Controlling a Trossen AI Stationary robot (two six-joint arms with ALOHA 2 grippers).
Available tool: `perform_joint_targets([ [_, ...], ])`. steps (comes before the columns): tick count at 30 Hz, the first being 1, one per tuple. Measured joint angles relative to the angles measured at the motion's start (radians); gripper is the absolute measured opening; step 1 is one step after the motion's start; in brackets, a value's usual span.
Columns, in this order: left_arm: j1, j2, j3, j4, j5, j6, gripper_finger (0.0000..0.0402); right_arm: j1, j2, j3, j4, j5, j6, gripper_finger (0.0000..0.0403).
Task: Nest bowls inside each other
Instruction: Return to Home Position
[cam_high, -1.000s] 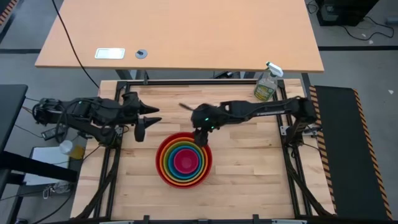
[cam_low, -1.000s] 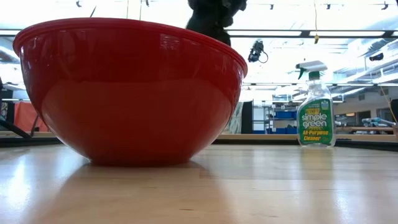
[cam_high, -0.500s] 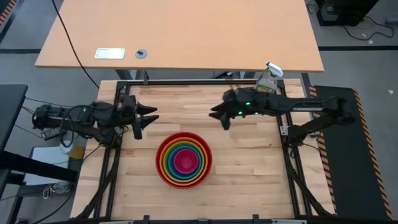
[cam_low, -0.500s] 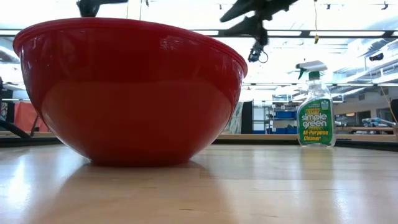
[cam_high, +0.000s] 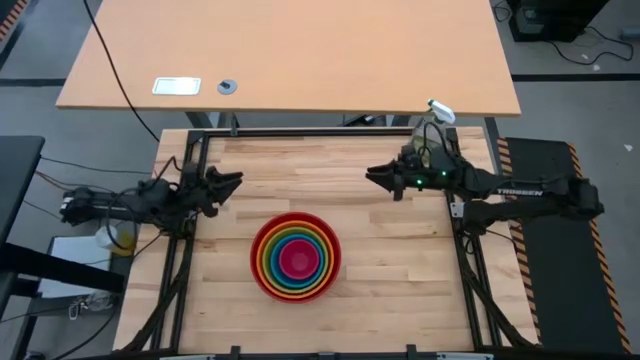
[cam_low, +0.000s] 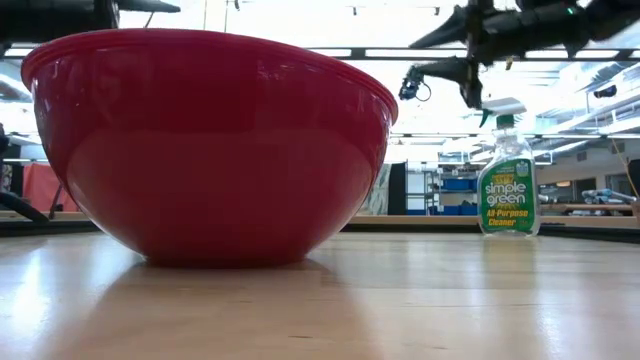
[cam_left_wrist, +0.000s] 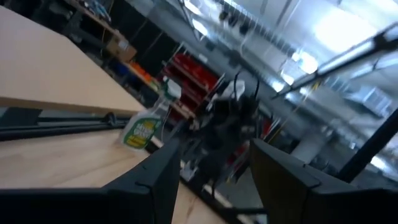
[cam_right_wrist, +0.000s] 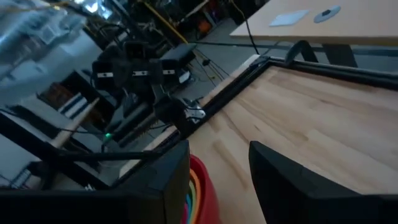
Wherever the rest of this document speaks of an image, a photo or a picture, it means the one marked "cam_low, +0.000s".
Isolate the blue storage bin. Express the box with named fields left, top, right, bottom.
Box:
left=441, top=177, right=479, bottom=193

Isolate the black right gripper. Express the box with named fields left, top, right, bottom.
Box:
left=398, top=0, right=539, bottom=110

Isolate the black divider panel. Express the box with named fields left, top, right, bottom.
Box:
left=388, top=160, right=409, bottom=217

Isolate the orange red cloth panel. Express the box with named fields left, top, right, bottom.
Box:
left=22, top=162, right=80, bottom=214

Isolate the red plastic bowl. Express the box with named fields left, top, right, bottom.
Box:
left=20, top=28, right=400, bottom=269

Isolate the black overhead frame beam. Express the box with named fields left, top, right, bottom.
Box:
left=304, top=46, right=640, bottom=63

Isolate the simple green spray bottle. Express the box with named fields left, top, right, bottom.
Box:
left=476, top=97, right=542, bottom=238

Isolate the wooden background table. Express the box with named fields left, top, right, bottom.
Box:
left=349, top=213, right=640, bottom=232

